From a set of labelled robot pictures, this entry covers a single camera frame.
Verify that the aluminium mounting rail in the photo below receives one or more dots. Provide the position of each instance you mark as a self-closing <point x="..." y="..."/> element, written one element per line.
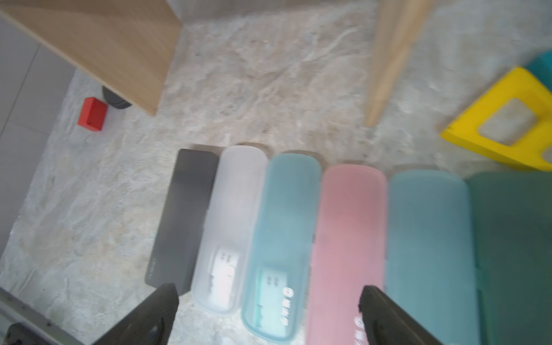
<point x="20" y="324"/>

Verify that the wooden two-tier shelf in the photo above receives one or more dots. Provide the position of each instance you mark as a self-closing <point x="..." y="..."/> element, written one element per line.
<point x="128" y="46"/>

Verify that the black pencil case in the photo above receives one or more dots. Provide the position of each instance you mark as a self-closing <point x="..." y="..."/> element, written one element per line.
<point x="181" y="227"/>

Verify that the red small block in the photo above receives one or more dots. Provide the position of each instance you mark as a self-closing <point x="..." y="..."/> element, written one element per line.
<point x="93" y="114"/>

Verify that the yellow triangle block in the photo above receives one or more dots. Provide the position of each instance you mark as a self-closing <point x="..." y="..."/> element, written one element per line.
<point x="510" y="123"/>

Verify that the clear white pencil case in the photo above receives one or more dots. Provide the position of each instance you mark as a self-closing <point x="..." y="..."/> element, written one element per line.
<point x="229" y="225"/>

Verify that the dark green pencil case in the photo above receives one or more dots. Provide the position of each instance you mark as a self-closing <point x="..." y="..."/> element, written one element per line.
<point x="511" y="215"/>

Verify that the light blue pencil case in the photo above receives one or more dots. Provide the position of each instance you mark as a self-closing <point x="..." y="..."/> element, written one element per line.
<point x="430" y="262"/>

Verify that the teal pencil case with label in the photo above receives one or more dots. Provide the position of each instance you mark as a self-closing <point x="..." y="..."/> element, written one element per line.
<point x="278" y="271"/>

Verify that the pink pencil case shelf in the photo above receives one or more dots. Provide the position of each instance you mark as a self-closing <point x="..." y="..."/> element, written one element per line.
<point x="348" y="252"/>

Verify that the silver microphone on stand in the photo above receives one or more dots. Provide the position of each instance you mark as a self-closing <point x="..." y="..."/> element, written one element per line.
<point x="114" y="100"/>

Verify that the teal small block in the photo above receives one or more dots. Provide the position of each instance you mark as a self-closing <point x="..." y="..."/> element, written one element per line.
<point x="541" y="68"/>

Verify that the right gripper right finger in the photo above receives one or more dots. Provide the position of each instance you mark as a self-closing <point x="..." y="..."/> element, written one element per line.
<point x="386" y="323"/>

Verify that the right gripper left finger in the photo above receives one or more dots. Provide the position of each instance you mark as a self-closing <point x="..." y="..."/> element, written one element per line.
<point x="149" y="323"/>

